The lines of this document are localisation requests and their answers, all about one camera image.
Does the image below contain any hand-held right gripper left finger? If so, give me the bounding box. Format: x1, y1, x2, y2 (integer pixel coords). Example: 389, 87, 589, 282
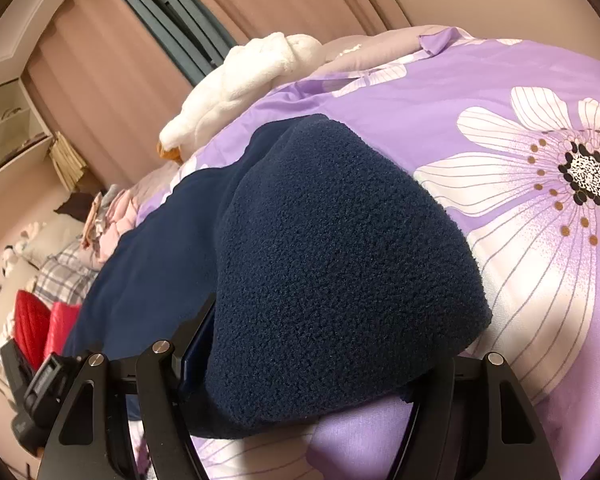
36, 295, 217, 480

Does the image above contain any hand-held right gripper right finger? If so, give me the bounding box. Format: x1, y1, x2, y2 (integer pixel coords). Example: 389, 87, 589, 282
405, 352, 562, 480

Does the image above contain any navy fleece jacket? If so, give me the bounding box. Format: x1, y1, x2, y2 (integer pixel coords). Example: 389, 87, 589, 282
62, 114, 492, 441

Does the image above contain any pile of pink clothes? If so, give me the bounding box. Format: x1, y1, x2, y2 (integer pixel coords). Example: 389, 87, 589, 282
80, 185, 142, 269

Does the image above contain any red quilted down jacket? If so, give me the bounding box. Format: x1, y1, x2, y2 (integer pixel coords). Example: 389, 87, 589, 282
14, 290, 84, 372

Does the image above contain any wide beige headboard cushion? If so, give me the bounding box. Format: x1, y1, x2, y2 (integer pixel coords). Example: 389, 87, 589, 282
0, 260, 42, 392

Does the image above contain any large plaid pillow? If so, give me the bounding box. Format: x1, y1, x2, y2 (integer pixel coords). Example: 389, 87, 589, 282
32, 239, 101, 307

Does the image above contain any white and black plush dog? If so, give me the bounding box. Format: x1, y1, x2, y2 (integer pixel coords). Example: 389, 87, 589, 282
0, 244, 22, 277

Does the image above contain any narrow beige headboard cushion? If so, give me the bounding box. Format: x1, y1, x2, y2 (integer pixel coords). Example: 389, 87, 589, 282
17, 212, 84, 269

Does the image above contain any dark brown cloth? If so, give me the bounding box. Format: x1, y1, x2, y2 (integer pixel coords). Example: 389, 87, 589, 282
55, 192, 104, 222

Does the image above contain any pleated beige lamp shade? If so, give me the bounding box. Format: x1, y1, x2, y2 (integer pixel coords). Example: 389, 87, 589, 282
49, 131, 89, 192

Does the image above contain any glass door cabinet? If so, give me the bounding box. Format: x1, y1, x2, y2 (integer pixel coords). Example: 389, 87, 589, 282
0, 77, 54, 184

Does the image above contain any white goose plush toy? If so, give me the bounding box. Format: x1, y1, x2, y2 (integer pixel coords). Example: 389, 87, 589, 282
156, 32, 326, 164

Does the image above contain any purple floral blanket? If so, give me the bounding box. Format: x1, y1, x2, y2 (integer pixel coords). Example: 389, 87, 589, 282
135, 27, 600, 480

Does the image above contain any teal curtain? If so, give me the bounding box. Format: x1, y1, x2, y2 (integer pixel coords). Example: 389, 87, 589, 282
97, 0, 239, 84

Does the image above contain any bed with mauve sheet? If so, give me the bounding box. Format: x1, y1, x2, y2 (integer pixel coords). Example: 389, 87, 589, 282
125, 25, 462, 226

